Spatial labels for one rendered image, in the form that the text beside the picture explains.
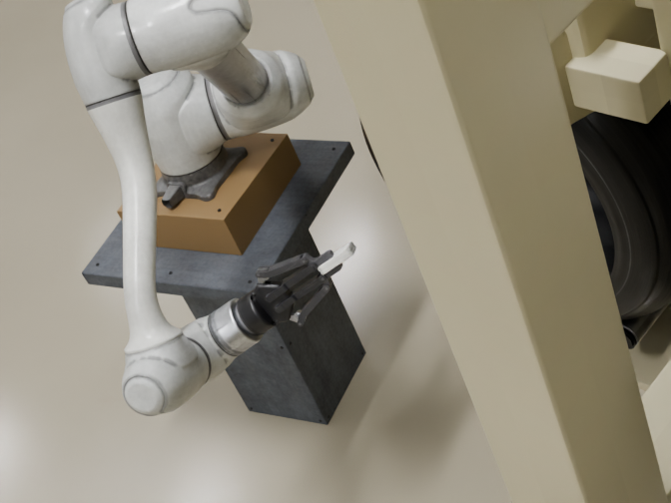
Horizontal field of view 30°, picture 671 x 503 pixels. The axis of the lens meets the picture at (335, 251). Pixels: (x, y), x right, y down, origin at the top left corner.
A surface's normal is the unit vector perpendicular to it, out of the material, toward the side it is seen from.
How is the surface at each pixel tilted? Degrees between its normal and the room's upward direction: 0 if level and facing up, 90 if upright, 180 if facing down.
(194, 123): 82
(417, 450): 0
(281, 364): 90
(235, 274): 0
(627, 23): 90
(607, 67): 0
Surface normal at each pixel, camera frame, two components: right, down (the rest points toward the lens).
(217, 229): -0.41, 0.71
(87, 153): -0.32, -0.70
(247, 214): 0.85, 0.08
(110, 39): -0.21, 0.15
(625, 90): -0.64, 0.65
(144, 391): -0.26, 0.39
